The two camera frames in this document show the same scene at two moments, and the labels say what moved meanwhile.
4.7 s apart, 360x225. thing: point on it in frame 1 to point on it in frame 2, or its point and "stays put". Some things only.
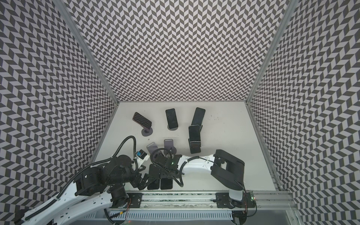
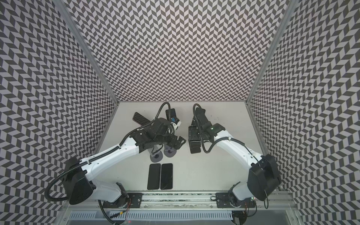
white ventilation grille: (149, 216) stays put
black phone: (171, 117) stays put
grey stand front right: (169, 149) stays put
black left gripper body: (124, 179) to (161, 139)
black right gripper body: (165, 174) to (201, 130)
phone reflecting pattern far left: (142, 121) stays put
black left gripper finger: (145, 181) to (179, 142)
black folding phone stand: (194, 138) stays put
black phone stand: (154, 172) stays put
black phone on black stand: (194, 131) stays put
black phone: (166, 183) stays put
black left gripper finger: (135, 179) to (172, 140)
